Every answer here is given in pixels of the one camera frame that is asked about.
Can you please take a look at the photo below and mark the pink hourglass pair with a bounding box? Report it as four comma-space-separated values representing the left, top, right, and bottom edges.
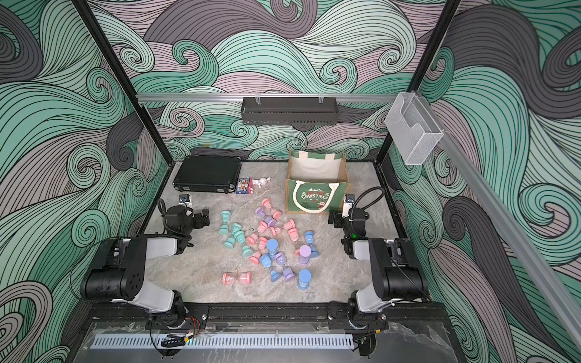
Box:
283, 219, 300, 242

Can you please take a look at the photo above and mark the blue hourglass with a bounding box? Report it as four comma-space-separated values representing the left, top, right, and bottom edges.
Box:
270, 270, 282, 282
266, 239, 278, 257
259, 254, 272, 269
297, 269, 312, 290

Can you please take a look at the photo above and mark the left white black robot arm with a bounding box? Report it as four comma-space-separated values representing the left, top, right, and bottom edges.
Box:
80, 200, 210, 329

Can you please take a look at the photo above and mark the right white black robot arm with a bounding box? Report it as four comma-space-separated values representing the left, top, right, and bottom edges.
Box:
328, 207, 428, 322

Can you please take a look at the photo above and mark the teal hourglass far left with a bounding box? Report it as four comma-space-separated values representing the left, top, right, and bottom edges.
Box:
219, 210, 231, 236

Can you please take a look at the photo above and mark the teal hourglass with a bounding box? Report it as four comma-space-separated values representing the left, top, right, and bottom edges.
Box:
241, 245, 254, 259
219, 210, 231, 236
222, 223, 246, 249

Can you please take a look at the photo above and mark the green jute Christmas canvas bag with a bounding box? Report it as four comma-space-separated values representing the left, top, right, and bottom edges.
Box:
285, 151, 350, 215

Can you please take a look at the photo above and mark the teal hourglass middle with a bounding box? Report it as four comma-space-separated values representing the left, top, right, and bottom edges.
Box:
222, 223, 246, 249

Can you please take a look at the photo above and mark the teal hourglass lower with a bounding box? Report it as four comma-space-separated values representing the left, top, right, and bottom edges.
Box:
241, 245, 254, 259

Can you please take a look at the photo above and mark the pink hourglass nearest bag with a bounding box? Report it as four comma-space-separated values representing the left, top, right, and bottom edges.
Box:
261, 198, 282, 219

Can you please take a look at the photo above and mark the pink hourglass centre upper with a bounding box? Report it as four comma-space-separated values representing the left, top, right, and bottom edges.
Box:
257, 221, 281, 237

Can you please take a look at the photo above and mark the pink hourglass centre lower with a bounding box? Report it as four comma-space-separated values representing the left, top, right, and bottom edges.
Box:
246, 234, 268, 265

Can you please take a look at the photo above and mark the pink hourglass lying front alone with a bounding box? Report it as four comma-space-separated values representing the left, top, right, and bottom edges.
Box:
222, 272, 252, 286

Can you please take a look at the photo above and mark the blue hourglass lying front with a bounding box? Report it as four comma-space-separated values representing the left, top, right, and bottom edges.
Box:
270, 270, 282, 282

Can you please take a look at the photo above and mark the black hard carrying case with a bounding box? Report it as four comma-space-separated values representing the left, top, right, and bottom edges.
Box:
172, 155, 241, 194

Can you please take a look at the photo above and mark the blue playing card box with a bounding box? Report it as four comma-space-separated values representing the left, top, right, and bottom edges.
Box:
235, 177, 253, 195

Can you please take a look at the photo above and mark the white rabbit figurine pink base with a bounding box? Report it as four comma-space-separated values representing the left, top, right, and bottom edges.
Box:
250, 177, 271, 194

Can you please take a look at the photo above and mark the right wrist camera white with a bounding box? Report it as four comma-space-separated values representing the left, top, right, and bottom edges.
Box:
342, 194, 356, 218

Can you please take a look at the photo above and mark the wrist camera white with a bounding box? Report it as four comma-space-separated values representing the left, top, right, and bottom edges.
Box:
342, 194, 356, 218
179, 194, 192, 207

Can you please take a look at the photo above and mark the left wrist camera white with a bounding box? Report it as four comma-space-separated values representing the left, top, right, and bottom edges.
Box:
179, 194, 192, 207

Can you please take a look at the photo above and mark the clear acrylic wall bin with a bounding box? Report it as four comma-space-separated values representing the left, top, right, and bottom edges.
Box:
385, 92, 443, 166

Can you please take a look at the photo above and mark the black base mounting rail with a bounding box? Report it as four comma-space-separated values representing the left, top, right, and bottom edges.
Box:
83, 302, 452, 332

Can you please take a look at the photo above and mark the black perforated wall tray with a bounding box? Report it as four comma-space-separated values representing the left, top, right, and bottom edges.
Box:
241, 97, 339, 126

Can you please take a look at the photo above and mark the aluminium rail on back wall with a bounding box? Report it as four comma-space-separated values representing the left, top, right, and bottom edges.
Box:
136, 92, 397, 104

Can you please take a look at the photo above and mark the aluminium rail on wall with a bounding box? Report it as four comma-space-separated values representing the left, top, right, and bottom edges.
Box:
136, 92, 397, 104
417, 95, 580, 347

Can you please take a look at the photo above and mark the aluminium rail on right wall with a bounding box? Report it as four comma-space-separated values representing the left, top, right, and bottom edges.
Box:
417, 95, 580, 347

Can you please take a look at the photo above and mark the white slotted cable duct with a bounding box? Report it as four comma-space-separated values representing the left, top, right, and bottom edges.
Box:
89, 333, 354, 349

